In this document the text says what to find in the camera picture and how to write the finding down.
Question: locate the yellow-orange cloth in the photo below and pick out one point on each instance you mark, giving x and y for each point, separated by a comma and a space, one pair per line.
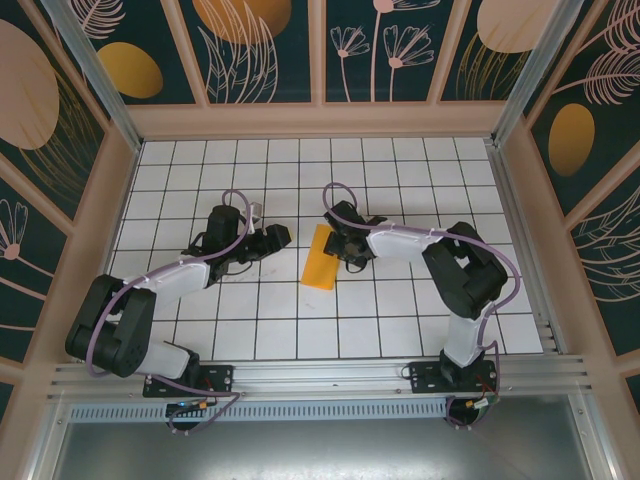
316, 270

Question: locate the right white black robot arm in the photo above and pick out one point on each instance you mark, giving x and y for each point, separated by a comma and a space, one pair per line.
470, 270

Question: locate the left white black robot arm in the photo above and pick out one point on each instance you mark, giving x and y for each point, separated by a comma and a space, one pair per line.
120, 325

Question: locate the grey metal sheet panel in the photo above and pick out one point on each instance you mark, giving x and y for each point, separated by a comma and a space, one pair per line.
320, 452

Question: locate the small controller board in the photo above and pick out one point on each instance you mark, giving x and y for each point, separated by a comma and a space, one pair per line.
482, 404
187, 406

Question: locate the long aluminium mounting rail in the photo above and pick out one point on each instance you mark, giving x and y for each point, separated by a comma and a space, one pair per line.
320, 375

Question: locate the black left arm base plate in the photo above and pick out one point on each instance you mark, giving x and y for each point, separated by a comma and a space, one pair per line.
220, 380

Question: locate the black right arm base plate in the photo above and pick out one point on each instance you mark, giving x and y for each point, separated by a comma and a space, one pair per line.
425, 375

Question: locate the aluminium side rail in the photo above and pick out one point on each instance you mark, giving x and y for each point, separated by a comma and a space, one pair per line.
525, 240

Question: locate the aluminium frame post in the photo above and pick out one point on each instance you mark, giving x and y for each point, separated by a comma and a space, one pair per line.
100, 80
540, 70

